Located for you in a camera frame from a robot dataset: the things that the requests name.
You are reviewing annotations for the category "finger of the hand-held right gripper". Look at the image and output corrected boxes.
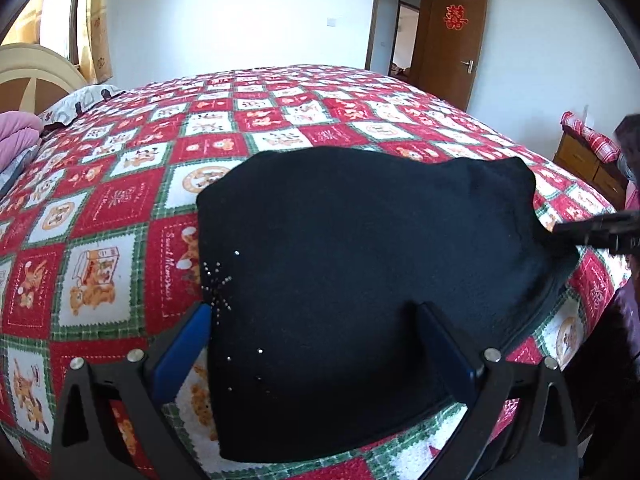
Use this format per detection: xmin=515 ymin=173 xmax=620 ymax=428
xmin=552 ymin=210 xmax=640 ymax=256

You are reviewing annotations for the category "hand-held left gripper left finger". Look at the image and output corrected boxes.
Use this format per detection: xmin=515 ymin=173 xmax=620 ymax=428
xmin=50 ymin=302 xmax=216 ymax=480

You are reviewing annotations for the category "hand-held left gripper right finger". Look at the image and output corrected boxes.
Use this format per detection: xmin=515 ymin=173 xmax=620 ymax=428
xmin=412 ymin=301 xmax=581 ymax=480

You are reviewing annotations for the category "black sweater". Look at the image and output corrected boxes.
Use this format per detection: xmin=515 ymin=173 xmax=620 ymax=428
xmin=196 ymin=147 xmax=582 ymax=464

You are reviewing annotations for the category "wooden cabinet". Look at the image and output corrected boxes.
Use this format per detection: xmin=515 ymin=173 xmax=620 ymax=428
xmin=553 ymin=127 xmax=629 ymax=211

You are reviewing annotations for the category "red plaid cushion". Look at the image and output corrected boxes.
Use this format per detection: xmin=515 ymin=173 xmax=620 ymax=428
xmin=559 ymin=111 xmax=624 ymax=164

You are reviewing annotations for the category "person's dark clothing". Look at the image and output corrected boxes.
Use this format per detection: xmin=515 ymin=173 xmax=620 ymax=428
xmin=562 ymin=255 xmax=640 ymax=480

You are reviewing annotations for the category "red printed patchwork blanket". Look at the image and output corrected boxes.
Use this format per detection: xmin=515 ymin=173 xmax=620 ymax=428
xmin=0 ymin=64 xmax=632 ymax=480

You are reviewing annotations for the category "brown wooden door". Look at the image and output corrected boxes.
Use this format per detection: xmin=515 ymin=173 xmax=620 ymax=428
xmin=416 ymin=0 xmax=490 ymax=112

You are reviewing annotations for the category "red paper door decoration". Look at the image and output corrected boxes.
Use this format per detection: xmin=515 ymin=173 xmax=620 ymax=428
xmin=442 ymin=4 xmax=470 ymax=31

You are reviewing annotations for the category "grey patterned pillow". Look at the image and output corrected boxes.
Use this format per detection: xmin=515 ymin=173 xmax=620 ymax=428
xmin=0 ymin=147 xmax=41 ymax=197

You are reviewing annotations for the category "white dark-patterned pillow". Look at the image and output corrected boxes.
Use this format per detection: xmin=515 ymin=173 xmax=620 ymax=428
xmin=37 ymin=84 xmax=127 ymax=129

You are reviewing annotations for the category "pink folded quilt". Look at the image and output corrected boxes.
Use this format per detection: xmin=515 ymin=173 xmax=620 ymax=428
xmin=0 ymin=112 xmax=44 ymax=174

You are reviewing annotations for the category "cream wooden headboard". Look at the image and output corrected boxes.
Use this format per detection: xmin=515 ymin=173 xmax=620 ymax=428
xmin=0 ymin=44 xmax=89 ymax=114

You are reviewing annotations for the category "orange patterned curtain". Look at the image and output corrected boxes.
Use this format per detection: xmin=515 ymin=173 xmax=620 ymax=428
xmin=80 ymin=0 xmax=114 ymax=85

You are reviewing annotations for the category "window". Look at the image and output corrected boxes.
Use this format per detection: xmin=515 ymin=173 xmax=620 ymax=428
xmin=0 ymin=0 xmax=96 ymax=68

